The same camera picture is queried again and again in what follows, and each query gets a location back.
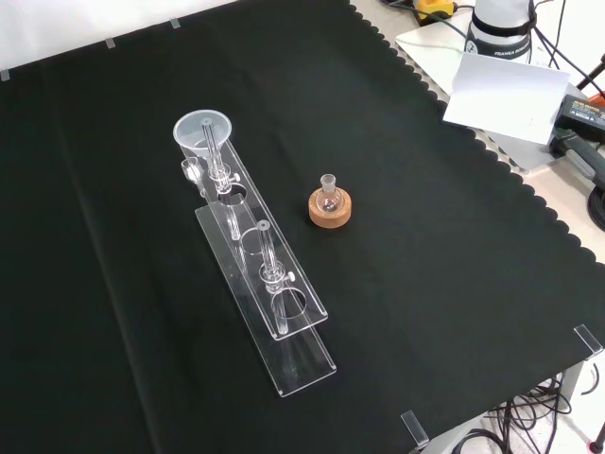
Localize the clear plastic funnel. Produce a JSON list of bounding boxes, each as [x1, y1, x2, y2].
[[172, 109, 233, 190]]

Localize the clear acrylic funnel stand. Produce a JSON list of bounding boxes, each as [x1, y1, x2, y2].
[[178, 117, 337, 398]]

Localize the small glass weighing funnel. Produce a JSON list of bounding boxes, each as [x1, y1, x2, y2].
[[180, 158, 205, 198]]

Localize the small round-bottom glass flask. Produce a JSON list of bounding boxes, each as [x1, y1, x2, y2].
[[317, 173, 342, 213]]

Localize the black table cloth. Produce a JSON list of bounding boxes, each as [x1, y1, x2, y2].
[[0, 0, 605, 454]]

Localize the pale board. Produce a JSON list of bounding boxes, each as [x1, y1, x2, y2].
[[394, 18, 576, 174]]

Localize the clear table clip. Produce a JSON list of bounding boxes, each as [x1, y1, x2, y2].
[[574, 323, 605, 361], [400, 410, 430, 448]]

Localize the white card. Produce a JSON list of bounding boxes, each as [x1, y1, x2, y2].
[[441, 51, 572, 147]]

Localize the yellow stop button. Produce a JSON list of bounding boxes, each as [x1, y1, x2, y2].
[[413, 0, 458, 26]]

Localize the black power adapter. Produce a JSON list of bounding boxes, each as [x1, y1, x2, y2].
[[547, 94, 605, 152]]

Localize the black tripod leg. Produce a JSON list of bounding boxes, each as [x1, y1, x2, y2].
[[575, 50, 605, 96]]

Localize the cork ring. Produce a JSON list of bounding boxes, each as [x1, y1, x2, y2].
[[308, 187, 354, 230]]

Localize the black cable bundle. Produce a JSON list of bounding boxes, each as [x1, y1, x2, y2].
[[453, 373, 576, 454]]

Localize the black cable coil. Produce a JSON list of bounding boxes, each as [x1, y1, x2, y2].
[[587, 185, 605, 224]]

